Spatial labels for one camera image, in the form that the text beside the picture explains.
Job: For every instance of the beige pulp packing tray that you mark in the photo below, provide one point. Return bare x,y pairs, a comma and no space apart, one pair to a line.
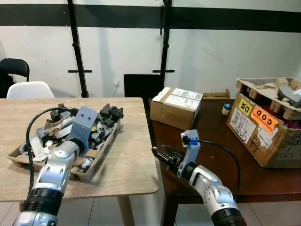
265,92

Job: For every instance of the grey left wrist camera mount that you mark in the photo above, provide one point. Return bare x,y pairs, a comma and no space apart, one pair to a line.
84,123

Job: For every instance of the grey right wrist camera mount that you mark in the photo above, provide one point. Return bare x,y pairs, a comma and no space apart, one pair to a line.
190,150

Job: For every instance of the small jar with blue cap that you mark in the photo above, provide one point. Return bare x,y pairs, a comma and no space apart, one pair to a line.
226,109

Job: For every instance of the black metal stand pole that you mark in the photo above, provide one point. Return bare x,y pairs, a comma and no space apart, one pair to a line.
164,47
77,56

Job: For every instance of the black flat panel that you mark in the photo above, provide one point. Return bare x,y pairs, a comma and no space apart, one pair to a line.
141,87

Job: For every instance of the black jacket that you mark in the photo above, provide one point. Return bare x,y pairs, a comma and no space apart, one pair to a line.
4,84

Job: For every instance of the white plastic chair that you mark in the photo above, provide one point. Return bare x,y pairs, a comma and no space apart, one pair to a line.
30,90

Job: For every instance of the small sealed cardboard box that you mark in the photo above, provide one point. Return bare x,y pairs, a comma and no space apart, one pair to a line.
176,110

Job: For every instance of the white wall socket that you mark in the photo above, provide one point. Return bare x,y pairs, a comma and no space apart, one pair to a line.
116,83

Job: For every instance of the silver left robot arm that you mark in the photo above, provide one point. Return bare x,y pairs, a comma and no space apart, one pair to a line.
54,167

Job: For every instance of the light wooden table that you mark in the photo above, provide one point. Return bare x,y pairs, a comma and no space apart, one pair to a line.
131,160

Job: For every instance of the pulp tray full of trash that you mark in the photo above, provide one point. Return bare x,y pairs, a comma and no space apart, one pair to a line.
106,136

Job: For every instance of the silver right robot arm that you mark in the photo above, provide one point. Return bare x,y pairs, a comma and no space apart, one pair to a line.
214,190

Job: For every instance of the large open cardboard box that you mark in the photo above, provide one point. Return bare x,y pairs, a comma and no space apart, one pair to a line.
256,136

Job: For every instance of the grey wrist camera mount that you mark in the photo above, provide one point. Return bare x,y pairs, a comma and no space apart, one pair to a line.
190,150
84,123

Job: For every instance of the dark brown wooden table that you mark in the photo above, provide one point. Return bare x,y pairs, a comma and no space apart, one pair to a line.
211,136

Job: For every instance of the black chair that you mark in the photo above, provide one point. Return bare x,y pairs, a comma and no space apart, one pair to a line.
16,66

